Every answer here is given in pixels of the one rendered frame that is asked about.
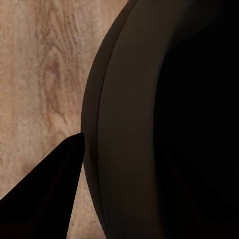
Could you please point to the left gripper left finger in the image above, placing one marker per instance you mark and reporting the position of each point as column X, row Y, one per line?
column 40, row 205

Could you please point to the cauldron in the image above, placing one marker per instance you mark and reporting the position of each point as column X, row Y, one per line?
column 166, row 66

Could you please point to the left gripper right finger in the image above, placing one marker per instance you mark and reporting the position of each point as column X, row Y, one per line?
column 197, row 205

